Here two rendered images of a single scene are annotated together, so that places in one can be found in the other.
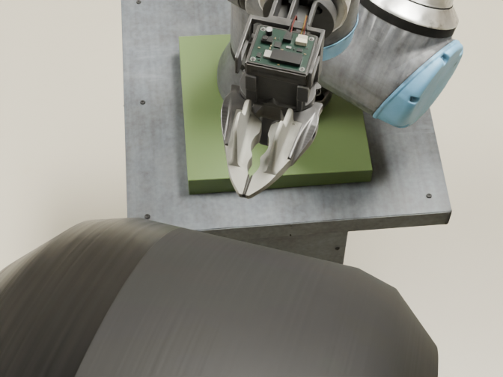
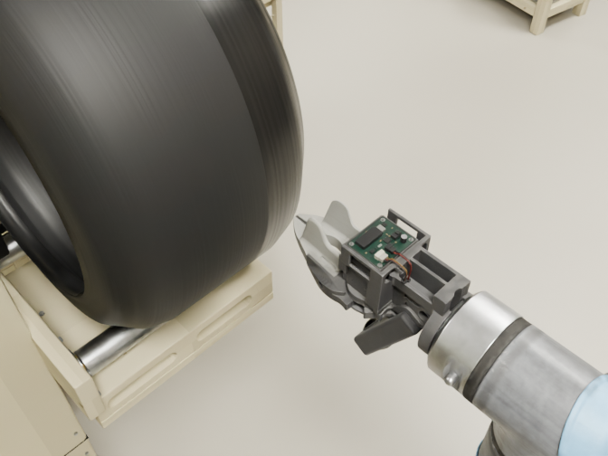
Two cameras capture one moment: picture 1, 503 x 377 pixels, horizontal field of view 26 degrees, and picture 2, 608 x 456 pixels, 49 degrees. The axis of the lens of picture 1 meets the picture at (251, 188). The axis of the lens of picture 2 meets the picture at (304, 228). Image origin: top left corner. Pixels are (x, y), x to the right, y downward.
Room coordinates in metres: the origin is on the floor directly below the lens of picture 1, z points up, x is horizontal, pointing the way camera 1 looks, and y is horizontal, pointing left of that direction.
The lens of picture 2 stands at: (0.77, -0.43, 1.77)
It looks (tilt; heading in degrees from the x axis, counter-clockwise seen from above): 48 degrees down; 121
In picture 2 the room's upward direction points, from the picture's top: straight up
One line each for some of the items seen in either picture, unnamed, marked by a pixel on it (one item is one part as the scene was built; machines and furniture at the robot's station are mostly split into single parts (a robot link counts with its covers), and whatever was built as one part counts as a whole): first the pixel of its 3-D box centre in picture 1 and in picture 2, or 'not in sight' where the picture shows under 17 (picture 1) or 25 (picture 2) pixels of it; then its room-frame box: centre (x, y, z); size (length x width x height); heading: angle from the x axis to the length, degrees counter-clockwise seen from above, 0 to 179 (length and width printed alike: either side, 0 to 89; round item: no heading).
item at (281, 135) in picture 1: (274, 147); (315, 237); (0.54, -0.02, 1.24); 0.09 x 0.03 x 0.06; 165
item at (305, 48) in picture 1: (286, 51); (403, 284); (0.65, -0.03, 1.25); 0.12 x 0.08 x 0.09; 165
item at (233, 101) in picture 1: (247, 112); not in sight; (0.60, 0.00, 1.22); 0.09 x 0.05 x 0.02; 165
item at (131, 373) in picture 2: not in sight; (175, 326); (0.27, 0.00, 0.83); 0.36 x 0.09 x 0.06; 75
